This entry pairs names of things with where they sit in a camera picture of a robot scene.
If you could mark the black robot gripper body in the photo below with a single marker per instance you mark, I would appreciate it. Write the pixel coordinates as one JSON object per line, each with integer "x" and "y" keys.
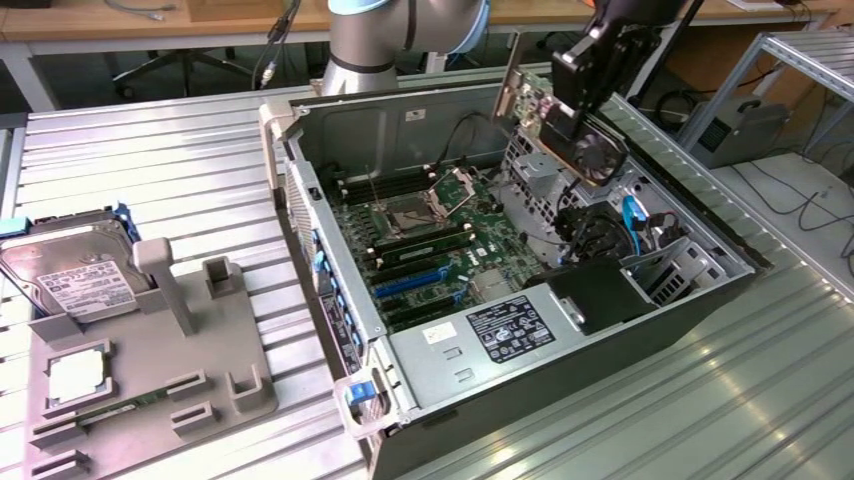
{"x": 603, "y": 55}

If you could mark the graphics card with black fan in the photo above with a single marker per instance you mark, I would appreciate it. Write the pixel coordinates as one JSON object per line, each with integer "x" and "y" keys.
{"x": 594, "y": 150}

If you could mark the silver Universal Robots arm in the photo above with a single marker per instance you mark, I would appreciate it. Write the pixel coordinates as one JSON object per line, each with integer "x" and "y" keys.
{"x": 360, "y": 50}

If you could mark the perforated metal drive cage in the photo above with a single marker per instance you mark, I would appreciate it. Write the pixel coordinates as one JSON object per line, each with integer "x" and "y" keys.
{"x": 534, "y": 175}

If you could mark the wooden desk with white legs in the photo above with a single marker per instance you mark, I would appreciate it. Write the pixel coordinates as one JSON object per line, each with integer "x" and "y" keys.
{"x": 534, "y": 15}

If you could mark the metal socket cover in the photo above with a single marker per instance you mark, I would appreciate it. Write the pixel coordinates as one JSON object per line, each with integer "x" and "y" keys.
{"x": 454, "y": 190}

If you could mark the grey box device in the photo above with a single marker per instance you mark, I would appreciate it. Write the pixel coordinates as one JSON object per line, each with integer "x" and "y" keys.
{"x": 741, "y": 130}

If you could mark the CPU socket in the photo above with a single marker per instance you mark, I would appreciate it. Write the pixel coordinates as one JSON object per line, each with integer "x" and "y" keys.
{"x": 407, "y": 216}

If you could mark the metal disk bay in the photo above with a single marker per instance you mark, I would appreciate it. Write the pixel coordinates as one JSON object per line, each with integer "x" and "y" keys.
{"x": 674, "y": 270}

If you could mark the thin socket locking lever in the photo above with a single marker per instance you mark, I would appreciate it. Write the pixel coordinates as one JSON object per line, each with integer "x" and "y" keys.
{"x": 376, "y": 192}

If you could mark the black plastic air shroud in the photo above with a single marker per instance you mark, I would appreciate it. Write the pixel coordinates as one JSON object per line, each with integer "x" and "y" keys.
{"x": 594, "y": 295}

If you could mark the silver chipset heatsink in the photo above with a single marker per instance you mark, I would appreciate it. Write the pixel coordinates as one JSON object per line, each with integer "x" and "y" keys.
{"x": 496, "y": 287}

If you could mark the blue expansion slot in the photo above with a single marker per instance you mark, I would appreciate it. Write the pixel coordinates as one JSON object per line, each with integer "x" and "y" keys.
{"x": 410, "y": 282}

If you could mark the black expansion slot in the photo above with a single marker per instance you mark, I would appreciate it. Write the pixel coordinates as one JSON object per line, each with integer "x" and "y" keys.
{"x": 420, "y": 310}

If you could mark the grey power supply unit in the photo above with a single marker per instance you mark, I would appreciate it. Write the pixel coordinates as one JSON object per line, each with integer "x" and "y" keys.
{"x": 467, "y": 360}

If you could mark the open black PC case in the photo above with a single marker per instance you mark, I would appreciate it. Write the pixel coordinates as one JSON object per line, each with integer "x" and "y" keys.
{"x": 534, "y": 400}

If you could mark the black office chair base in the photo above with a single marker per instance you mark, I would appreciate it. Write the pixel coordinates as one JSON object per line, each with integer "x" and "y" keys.
{"x": 183, "y": 65}

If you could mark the blue case latch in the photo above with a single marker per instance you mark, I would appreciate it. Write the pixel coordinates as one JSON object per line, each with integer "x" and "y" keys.
{"x": 358, "y": 392}

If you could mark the long wooden desk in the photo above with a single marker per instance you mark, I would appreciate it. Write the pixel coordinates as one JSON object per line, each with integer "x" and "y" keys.
{"x": 100, "y": 25}

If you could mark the grey plastic parts rack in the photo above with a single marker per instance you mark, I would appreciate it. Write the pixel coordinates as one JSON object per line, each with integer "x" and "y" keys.
{"x": 154, "y": 360}

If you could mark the silver hard disk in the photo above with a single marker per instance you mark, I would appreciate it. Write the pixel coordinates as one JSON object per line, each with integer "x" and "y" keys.
{"x": 67, "y": 270}

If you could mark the green loose RAM stick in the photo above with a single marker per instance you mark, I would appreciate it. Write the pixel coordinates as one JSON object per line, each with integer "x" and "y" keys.
{"x": 143, "y": 399}

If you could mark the blue disk caddy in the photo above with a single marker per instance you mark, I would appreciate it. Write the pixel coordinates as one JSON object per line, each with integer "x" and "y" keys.
{"x": 13, "y": 230}

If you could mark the silver CPU chip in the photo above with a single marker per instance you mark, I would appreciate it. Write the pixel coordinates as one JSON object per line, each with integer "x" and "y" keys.
{"x": 79, "y": 380}

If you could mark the aluminium profile frame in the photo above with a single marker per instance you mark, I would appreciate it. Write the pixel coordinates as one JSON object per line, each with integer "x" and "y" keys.
{"x": 801, "y": 50}

